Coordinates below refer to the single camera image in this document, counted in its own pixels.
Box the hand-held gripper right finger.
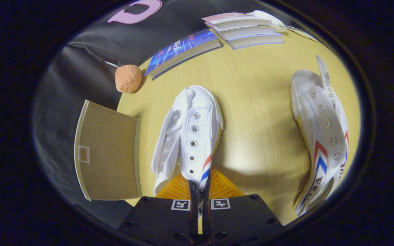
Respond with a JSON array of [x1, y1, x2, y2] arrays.
[[202, 168, 285, 245]]

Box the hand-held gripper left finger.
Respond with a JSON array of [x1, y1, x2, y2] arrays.
[[118, 173, 199, 246]]

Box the white striped canvas shoe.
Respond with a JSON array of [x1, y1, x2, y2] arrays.
[[151, 85, 224, 219], [290, 55, 350, 216]]

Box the beige fabric storage box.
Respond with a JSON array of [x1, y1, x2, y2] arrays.
[[74, 100, 142, 201]]

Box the orange rough sponge ball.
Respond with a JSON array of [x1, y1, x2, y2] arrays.
[[115, 65, 143, 93]]

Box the blue cover book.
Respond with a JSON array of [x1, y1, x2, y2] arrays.
[[145, 29, 223, 80]]

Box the white paperback book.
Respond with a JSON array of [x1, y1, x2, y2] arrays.
[[214, 26, 276, 41], [226, 33, 285, 50]]

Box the pink cover book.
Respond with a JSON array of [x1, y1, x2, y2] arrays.
[[202, 12, 273, 32]]

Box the white crumpled cloth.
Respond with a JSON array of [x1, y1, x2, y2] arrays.
[[248, 10, 287, 33]]

